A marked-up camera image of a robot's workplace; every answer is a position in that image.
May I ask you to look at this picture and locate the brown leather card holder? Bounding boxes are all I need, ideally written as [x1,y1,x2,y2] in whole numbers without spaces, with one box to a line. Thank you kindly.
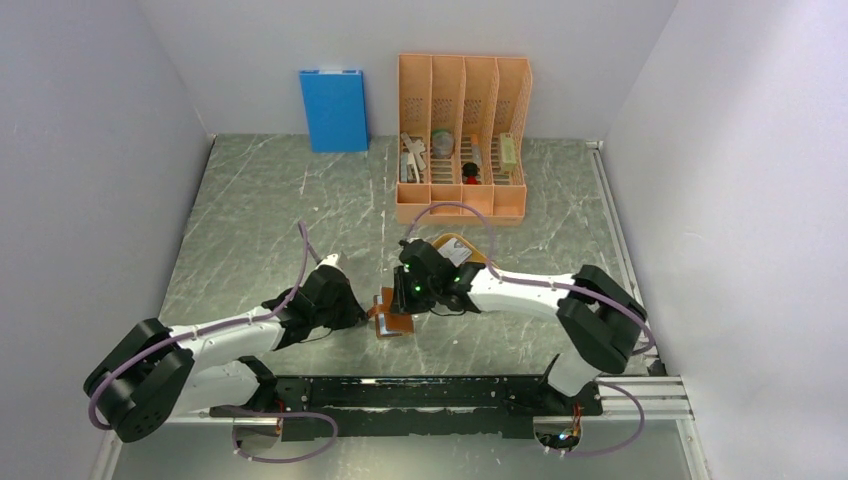
[366,287,415,339]

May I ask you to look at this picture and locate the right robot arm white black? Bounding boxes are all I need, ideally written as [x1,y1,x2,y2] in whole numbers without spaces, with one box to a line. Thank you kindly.
[390,239,647,414]

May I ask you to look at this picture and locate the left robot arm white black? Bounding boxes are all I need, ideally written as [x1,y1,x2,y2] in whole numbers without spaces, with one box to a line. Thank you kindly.
[83,264,366,443]

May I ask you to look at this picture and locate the credit cards stack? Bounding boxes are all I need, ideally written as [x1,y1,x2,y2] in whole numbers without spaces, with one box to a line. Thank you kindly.
[438,238,473,267]

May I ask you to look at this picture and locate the yellow oval tray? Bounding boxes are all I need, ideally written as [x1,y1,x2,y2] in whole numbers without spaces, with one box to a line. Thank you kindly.
[432,233,488,267]

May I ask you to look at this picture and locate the grey metal clips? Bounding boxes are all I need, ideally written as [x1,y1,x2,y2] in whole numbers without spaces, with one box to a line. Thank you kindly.
[399,132,428,184]

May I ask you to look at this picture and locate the black red small object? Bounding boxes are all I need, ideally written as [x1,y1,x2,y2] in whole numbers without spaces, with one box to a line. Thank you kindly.
[461,162,481,185]

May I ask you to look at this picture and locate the orange glue stick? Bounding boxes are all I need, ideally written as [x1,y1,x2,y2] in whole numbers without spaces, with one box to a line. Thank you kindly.
[469,134,482,168]

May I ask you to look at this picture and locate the grey round tin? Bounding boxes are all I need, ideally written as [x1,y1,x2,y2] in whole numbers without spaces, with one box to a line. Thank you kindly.
[431,129,455,159]

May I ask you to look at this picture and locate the green eraser block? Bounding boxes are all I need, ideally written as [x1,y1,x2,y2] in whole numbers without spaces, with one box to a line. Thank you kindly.
[498,132,518,175]

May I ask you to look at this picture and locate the orange desk organizer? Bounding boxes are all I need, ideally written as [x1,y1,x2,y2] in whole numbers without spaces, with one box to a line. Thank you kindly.
[395,53,533,226]

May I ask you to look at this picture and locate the blue box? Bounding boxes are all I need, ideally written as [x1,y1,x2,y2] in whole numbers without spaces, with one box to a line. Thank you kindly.
[298,69,369,153]

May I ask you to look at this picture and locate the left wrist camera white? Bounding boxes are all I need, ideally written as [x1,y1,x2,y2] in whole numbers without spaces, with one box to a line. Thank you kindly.
[316,253,347,272]

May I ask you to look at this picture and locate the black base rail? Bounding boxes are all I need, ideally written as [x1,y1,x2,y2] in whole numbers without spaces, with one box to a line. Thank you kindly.
[211,374,603,441]

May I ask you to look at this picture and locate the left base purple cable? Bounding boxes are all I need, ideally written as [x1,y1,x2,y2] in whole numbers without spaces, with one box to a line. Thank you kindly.
[218,405,341,465]

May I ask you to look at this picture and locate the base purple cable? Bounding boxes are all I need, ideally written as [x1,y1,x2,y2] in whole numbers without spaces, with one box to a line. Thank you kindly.
[218,405,341,465]
[539,380,647,460]

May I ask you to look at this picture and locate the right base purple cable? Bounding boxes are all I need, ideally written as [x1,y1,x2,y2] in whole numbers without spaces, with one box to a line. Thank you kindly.
[539,380,647,460]

